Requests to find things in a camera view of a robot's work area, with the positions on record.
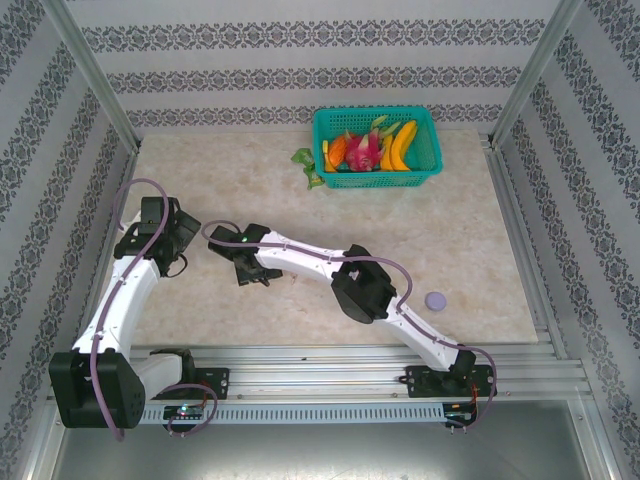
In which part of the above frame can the aluminium side rail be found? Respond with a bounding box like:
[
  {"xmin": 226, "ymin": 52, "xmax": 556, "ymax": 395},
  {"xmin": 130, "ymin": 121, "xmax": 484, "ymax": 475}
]
[
  {"xmin": 479, "ymin": 130, "xmax": 587, "ymax": 384},
  {"xmin": 97, "ymin": 142, "xmax": 143, "ymax": 281}
]

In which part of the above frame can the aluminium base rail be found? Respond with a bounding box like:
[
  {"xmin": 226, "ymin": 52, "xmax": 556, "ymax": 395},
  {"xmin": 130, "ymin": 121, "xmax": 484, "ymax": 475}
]
[{"xmin": 47, "ymin": 343, "xmax": 586, "ymax": 401}]

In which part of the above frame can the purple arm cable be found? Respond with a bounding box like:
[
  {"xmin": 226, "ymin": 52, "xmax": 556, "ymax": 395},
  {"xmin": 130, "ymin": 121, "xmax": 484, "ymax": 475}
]
[
  {"xmin": 201, "ymin": 219, "xmax": 499, "ymax": 432},
  {"xmin": 87, "ymin": 178, "xmax": 220, "ymax": 444}
]

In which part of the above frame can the grey slotted cable tray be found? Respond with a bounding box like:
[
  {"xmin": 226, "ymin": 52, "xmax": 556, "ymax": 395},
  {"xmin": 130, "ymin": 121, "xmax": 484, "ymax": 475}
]
[{"xmin": 142, "ymin": 402, "xmax": 446, "ymax": 425}]

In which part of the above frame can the pink toy dragon fruit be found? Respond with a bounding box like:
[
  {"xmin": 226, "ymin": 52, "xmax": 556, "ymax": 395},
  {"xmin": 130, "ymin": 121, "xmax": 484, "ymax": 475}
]
[{"xmin": 344, "ymin": 114, "xmax": 401, "ymax": 173}]

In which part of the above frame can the teal plastic basket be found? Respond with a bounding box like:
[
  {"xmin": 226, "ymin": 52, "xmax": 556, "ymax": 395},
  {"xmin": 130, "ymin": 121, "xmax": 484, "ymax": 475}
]
[{"xmin": 312, "ymin": 105, "xmax": 445, "ymax": 190}]

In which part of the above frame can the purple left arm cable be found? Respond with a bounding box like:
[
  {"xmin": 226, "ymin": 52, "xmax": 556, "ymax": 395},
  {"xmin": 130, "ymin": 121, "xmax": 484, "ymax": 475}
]
[{"xmin": 87, "ymin": 178, "xmax": 220, "ymax": 444}]

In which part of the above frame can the yellow toy banana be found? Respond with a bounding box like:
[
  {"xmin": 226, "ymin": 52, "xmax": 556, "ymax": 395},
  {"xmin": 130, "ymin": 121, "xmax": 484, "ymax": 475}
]
[{"xmin": 379, "ymin": 119, "xmax": 419, "ymax": 173}]

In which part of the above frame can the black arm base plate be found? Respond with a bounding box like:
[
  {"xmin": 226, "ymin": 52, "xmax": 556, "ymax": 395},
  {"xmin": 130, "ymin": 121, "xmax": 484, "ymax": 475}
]
[
  {"xmin": 192, "ymin": 367, "xmax": 231, "ymax": 401},
  {"xmin": 404, "ymin": 364, "xmax": 494, "ymax": 400}
]

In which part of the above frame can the aluminium frame post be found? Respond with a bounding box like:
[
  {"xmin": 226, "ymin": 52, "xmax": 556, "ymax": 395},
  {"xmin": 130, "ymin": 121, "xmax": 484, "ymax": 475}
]
[
  {"xmin": 42, "ymin": 0, "xmax": 143, "ymax": 151},
  {"xmin": 491, "ymin": 0, "xmax": 585, "ymax": 149}
]

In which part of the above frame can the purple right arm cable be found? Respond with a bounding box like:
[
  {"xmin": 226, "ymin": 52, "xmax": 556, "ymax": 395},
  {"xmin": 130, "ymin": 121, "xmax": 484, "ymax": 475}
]
[{"xmin": 201, "ymin": 219, "xmax": 499, "ymax": 432}]

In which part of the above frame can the orange toy fruit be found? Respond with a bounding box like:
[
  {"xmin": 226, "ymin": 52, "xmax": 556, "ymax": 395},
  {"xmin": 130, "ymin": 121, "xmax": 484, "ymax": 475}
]
[{"xmin": 327, "ymin": 135, "xmax": 349, "ymax": 168}]

